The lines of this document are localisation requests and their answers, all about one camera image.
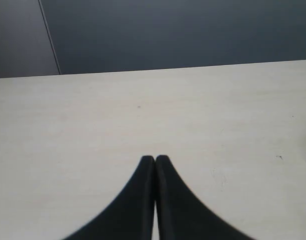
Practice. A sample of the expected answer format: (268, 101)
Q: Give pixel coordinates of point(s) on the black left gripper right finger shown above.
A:
(181, 215)

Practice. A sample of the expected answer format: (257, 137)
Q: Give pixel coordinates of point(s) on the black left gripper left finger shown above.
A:
(130, 215)

